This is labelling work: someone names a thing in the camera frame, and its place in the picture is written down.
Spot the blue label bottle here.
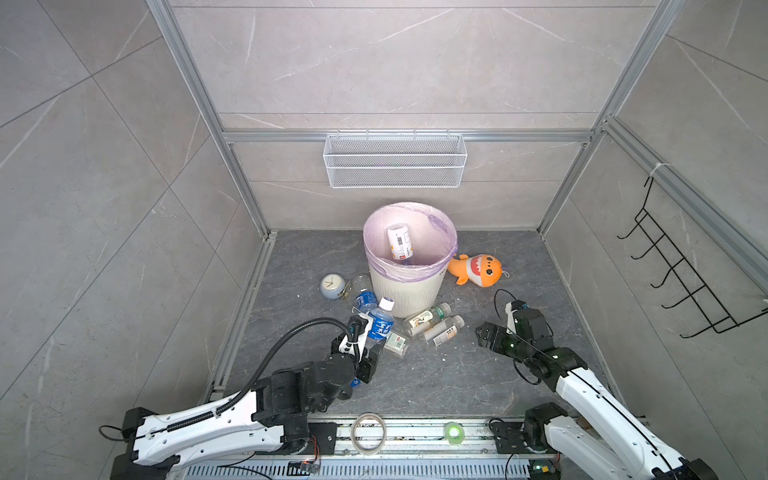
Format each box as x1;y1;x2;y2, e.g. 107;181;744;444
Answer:
365;297;395;351
352;274;379;313

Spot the white wire mesh basket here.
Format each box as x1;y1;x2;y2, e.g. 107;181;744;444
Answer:
323;133;468;189

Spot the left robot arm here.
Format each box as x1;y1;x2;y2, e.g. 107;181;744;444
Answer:
110;314;373;479

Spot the black wall hook rack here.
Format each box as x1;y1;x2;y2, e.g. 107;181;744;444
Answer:
617;177;767;339

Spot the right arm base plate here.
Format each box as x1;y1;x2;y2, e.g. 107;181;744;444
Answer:
488;418;554;454

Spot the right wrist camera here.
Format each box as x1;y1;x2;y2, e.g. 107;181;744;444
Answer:
505;300;528;333

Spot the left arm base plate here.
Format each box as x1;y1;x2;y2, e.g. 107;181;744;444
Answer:
289;422;339;457

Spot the clear bottle yellow label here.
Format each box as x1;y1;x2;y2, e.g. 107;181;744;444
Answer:
424;315;465;347

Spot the light blue alarm clock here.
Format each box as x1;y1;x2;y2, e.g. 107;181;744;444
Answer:
320;273;351;300

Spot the clear tape roll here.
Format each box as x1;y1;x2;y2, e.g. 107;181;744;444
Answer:
349;413;387;455

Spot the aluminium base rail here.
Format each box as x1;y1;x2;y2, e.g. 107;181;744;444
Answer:
169;416;587;479

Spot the orange shark plush toy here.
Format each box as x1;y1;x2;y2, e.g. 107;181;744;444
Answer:
447;254;508;288

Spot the pink bin liner bag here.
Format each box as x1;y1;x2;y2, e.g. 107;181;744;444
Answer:
363;202;458;282

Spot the red green label bottle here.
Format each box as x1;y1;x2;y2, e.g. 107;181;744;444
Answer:
384;331;410;358

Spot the green tape roll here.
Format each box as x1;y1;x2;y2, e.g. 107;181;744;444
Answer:
443;422;465;446

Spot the blue label bottle near bin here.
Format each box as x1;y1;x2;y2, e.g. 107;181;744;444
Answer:
352;274;379;313

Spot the white label large bottle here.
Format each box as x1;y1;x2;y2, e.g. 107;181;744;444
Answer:
387;223;414;265

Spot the crane label green cap bottle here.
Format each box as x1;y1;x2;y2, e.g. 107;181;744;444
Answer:
404;302;451;337

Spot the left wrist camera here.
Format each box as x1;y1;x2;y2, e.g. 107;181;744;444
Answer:
338;314;372;362

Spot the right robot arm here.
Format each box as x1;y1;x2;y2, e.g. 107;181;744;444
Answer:
475;300;717;479

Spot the cream ribbed trash bin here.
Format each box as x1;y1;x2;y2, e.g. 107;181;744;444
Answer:
369;267;447;318

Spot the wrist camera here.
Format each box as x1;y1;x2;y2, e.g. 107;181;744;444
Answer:
338;314;372;362
505;300;528;333

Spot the blue label bottle front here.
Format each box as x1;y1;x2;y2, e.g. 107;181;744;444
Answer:
365;297;395;351

